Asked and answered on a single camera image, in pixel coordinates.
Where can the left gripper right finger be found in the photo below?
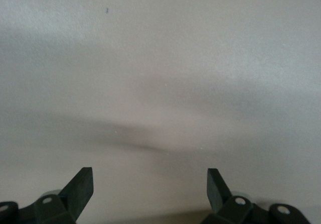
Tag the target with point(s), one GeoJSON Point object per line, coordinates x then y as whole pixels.
{"type": "Point", "coordinates": [217, 195]}

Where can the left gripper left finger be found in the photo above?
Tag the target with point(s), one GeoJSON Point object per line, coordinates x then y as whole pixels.
{"type": "Point", "coordinates": [75, 196]}

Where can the brown table cover sheet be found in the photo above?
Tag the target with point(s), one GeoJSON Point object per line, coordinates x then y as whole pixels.
{"type": "Point", "coordinates": [160, 58]}

